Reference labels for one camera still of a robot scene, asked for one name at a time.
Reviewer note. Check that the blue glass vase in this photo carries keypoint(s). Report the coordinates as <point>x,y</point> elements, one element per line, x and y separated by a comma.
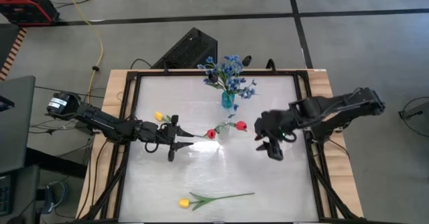
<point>228,100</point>

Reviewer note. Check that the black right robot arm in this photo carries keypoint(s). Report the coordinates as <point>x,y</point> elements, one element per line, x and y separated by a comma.
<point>335,108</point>

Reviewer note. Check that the black computer tower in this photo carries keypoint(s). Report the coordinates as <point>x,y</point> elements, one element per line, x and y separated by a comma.
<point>187,48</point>

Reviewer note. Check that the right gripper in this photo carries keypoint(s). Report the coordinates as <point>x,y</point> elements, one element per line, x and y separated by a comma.
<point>278,125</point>

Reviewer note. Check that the red black equipment case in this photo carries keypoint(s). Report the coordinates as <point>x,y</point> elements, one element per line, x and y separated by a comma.
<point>27,6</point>

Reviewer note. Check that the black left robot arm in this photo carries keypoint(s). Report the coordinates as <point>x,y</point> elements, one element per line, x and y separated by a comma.
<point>100,121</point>

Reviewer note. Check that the yellow artificial tulip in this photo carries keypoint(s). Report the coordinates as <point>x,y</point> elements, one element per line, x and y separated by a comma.
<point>184,203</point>
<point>159,116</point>

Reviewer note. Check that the grey laptop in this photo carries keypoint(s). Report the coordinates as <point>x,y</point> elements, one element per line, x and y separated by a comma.
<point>15,123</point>

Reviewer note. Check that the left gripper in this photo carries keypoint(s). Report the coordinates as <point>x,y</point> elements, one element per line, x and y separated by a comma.
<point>154,131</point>

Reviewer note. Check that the blue artificial flower bunch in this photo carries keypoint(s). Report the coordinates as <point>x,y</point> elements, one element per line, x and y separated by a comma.
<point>233,73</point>

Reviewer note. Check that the red artificial tulip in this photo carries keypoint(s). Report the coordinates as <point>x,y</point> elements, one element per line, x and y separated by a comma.
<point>211,134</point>
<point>241,126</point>

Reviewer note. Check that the clear cut-glass vase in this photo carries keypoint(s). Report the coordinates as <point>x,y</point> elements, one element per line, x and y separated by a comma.
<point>224,131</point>

